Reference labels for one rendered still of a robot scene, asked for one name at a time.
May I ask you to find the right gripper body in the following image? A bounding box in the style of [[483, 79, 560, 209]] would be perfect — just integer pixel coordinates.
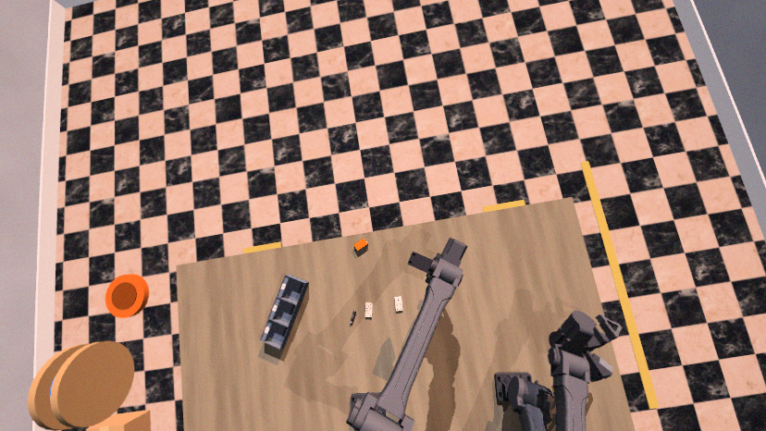
[[592, 319, 617, 348]]

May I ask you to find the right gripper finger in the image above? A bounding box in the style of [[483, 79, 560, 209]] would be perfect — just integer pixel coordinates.
[[596, 314, 622, 338]]

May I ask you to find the dark grey rack of bins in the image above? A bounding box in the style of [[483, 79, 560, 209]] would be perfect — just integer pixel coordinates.
[[260, 275, 309, 349]]

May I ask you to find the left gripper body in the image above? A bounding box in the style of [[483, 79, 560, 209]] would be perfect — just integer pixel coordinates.
[[426, 253, 442, 284]]

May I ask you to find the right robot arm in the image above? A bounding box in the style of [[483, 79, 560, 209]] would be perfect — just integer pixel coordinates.
[[495, 311, 612, 431]]

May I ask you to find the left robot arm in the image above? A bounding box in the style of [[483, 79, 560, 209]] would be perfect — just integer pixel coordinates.
[[346, 238, 467, 431]]

